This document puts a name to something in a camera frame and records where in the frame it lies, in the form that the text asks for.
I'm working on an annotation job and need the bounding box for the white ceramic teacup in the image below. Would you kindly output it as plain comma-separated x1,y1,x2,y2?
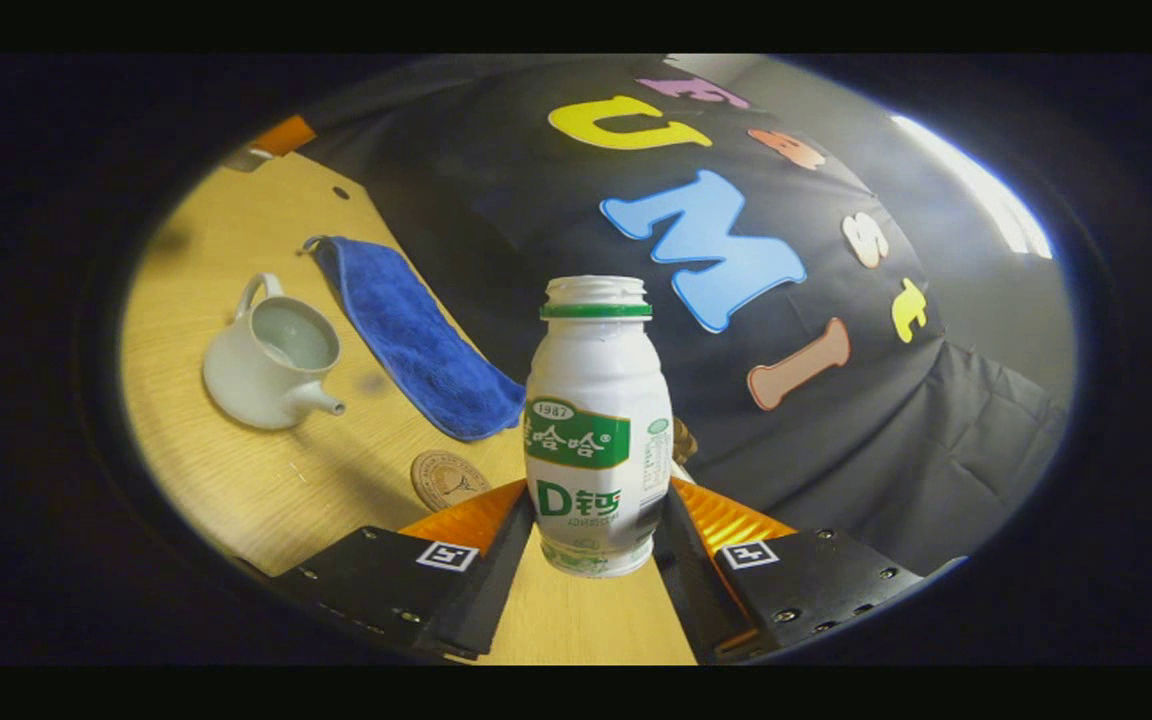
202,272,347,431

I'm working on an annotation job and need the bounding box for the white water bottle green label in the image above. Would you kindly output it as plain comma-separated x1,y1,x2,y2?
523,276,675,579

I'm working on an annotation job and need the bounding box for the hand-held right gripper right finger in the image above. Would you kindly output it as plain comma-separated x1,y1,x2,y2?
651,478,927,663

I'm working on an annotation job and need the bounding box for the round brown coaster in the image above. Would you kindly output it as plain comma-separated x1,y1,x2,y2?
411,450,492,513

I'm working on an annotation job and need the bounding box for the black backdrop cloth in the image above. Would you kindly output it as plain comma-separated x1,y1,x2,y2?
296,55,1072,576

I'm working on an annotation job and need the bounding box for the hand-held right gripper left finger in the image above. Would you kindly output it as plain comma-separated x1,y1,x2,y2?
271,480,537,663

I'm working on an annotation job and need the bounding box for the blue towel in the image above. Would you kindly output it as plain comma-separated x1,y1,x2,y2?
301,235,527,442

